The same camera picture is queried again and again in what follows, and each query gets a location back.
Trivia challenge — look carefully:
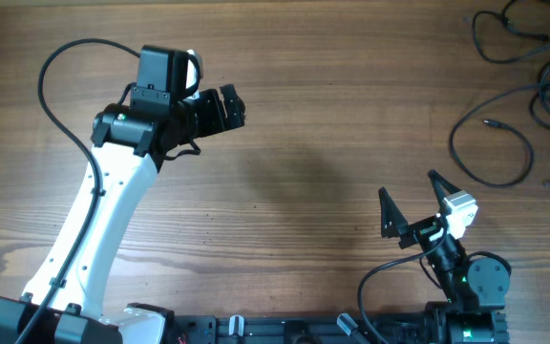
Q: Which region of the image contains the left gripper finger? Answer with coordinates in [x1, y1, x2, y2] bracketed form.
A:
[224, 102, 245, 131]
[220, 84, 244, 110]

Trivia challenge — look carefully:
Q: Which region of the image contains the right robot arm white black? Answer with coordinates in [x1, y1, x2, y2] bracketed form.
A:
[371, 170, 512, 343]

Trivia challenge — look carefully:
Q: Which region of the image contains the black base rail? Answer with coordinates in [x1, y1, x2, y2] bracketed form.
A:
[172, 312, 510, 344]

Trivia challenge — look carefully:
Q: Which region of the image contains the medium black USB cable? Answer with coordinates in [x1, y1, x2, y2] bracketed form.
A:
[463, 0, 550, 65]

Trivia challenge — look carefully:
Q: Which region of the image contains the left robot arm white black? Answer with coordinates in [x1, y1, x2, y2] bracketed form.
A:
[0, 46, 245, 343]

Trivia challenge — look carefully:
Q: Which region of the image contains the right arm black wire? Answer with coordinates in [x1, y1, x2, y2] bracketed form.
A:
[356, 228, 513, 344]

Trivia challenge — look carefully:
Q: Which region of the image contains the thin black USB cable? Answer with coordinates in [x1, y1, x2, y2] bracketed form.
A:
[448, 80, 550, 189]

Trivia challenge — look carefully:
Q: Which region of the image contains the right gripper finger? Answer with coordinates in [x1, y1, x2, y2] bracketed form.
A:
[378, 187, 409, 238]
[428, 169, 460, 215]

